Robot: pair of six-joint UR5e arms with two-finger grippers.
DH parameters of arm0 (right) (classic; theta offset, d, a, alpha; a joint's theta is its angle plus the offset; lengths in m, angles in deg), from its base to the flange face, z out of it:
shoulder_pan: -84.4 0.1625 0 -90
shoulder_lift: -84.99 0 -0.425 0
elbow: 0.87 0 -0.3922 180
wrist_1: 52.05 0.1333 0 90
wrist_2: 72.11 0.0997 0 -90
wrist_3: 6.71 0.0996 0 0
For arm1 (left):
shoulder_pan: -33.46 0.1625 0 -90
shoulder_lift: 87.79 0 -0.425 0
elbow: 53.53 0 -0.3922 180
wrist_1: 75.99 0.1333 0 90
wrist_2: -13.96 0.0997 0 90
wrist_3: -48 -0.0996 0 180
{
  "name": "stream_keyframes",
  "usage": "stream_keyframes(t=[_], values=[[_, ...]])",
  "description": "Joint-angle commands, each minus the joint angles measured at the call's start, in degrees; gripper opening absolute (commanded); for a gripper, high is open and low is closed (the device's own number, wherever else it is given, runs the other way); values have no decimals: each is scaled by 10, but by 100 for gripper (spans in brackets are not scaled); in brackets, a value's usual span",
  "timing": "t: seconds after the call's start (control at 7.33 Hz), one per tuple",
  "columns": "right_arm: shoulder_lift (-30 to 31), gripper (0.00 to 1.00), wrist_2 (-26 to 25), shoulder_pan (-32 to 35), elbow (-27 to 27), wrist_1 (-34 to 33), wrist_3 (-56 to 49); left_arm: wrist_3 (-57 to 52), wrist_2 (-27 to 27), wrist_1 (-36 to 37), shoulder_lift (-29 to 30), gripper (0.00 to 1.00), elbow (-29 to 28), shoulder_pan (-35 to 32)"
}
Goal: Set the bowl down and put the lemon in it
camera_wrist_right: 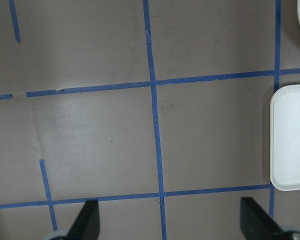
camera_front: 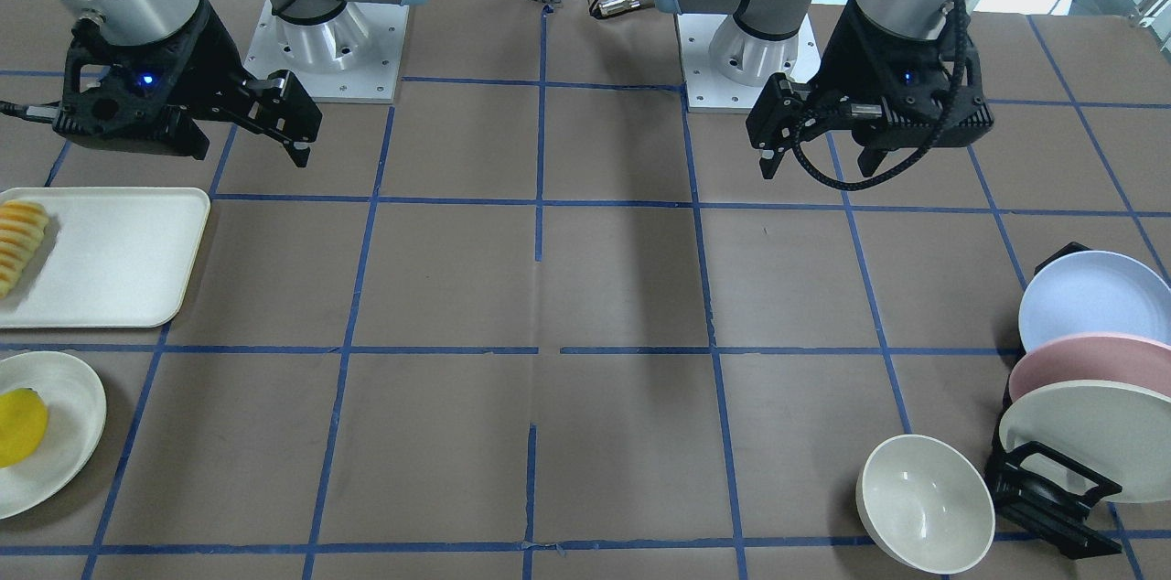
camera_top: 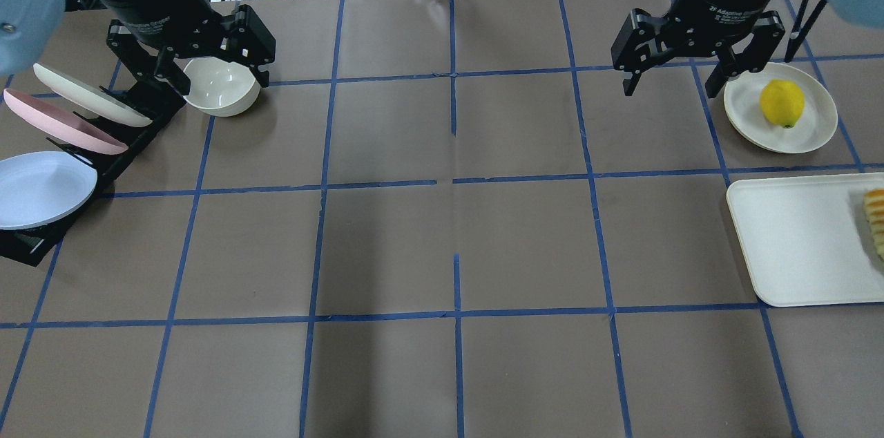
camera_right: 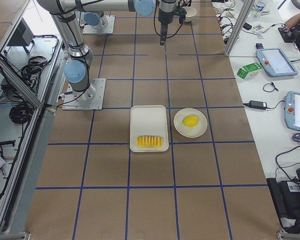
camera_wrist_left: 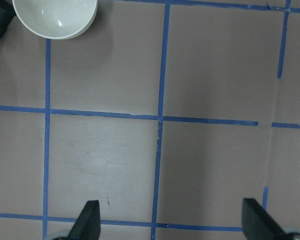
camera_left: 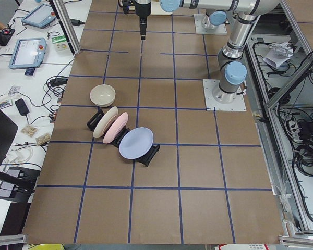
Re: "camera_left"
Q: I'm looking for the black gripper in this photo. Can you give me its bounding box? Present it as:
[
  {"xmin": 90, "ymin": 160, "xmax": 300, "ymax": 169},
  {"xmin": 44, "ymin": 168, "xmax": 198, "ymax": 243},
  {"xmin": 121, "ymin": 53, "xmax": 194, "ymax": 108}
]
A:
[{"xmin": 119, "ymin": 0, "xmax": 151, "ymax": 40}]

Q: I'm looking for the cream ceramic bowl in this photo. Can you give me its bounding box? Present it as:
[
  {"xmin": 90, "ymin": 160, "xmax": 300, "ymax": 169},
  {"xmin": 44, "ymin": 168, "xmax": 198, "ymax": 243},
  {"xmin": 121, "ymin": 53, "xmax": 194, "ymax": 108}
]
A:
[{"xmin": 90, "ymin": 84, "xmax": 116, "ymax": 107}]

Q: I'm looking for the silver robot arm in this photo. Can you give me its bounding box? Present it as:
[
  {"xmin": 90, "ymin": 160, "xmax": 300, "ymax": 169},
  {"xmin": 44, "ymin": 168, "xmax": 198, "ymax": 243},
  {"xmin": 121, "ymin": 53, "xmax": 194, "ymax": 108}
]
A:
[
  {"xmin": 201, "ymin": 9, "xmax": 227, "ymax": 30},
  {"xmin": 159, "ymin": 0, "xmax": 279, "ymax": 104}
]

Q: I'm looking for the green white small box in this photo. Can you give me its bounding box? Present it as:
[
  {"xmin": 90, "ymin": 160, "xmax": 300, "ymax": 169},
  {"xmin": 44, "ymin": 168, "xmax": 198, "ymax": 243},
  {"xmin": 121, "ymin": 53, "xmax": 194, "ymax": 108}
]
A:
[{"xmin": 51, "ymin": 35, "xmax": 69, "ymax": 51}]

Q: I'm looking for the pink plate in rack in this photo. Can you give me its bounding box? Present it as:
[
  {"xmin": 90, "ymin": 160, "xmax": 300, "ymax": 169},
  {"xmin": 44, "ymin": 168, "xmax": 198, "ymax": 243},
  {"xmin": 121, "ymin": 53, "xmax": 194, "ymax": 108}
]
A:
[{"xmin": 103, "ymin": 112, "xmax": 128, "ymax": 144}]

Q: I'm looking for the blue teach pendant far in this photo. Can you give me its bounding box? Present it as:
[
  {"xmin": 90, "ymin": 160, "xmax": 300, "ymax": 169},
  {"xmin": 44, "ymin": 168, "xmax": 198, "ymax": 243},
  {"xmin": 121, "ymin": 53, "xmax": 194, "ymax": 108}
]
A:
[{"xmin": 21, "ymin": 4, "xmax": 56, "ymax": 28}]

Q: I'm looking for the blue teach pendant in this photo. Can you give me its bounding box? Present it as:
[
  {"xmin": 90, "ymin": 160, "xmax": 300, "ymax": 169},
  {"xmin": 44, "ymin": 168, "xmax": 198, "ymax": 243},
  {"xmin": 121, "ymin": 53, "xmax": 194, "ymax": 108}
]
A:
[
  {"xmin": 21, "ymin": 4, "xmax": 56, "ymax": 28},
  {"xmin": 9, "ymin": 37, "xmax": 47, "ymax": 69}
]

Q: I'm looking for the cream plate in rack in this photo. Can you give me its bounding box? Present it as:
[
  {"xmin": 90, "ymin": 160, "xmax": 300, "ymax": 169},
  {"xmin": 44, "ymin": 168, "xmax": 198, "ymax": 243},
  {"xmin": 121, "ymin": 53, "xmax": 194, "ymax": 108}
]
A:
[{"xmin": 93, "ymin": 106, "xmax": 118, "ymax": 138}]

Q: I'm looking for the lavender plate in rack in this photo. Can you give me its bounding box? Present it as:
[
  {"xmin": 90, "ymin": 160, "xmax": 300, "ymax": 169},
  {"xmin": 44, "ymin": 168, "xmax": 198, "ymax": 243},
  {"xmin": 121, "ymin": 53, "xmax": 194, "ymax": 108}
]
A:
[{"xmin": 119, "ymin": 127, "xmax": 154, "ymax": 159}]

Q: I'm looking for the blue teach pendant near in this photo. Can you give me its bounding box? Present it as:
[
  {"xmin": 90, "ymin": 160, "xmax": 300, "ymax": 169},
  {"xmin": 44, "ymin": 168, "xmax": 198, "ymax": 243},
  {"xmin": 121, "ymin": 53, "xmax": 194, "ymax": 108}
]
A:
[{"xmin": 9, "ymin": 37, "xmax": 47, "ymax": 69}]

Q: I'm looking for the black dish rack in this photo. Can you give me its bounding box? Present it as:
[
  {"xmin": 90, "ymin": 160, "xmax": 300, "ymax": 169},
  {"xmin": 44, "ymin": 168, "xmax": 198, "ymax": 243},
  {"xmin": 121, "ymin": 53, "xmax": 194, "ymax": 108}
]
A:
[{"xmin": 87, "ymin": 110, "xmax": 160, "ymax": 167}]

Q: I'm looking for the crumpled white paper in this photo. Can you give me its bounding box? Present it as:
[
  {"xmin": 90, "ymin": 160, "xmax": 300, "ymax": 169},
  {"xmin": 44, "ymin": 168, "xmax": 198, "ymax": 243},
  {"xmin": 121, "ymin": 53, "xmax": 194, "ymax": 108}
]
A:
[{"xmin": 263, "ymin": 42, "xmax": 294, "ymax": 69}]

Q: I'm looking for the black power adapter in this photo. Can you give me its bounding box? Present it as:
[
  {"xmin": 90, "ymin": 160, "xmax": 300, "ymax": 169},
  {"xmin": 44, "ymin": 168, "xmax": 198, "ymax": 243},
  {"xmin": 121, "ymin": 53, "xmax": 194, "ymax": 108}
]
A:
[{"xmin": 15, "ymin": 98, "xmax": 30, "ymax": 116}]

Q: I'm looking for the aluminium frame post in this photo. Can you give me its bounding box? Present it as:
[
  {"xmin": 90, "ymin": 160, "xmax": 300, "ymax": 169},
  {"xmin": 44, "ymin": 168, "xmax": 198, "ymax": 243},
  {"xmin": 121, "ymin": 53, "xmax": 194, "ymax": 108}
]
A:
[{"xmin": 49, "ymin": 0, "xmax": 81, "ymax": 55}]

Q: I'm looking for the square robot base plate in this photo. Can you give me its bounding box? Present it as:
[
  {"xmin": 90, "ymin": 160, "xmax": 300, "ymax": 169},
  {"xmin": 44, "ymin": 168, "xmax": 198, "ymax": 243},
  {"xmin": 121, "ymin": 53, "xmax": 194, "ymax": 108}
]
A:
[{"xmin": 203, "ymin": 79, "xmax": 246, "ymax": 111}]

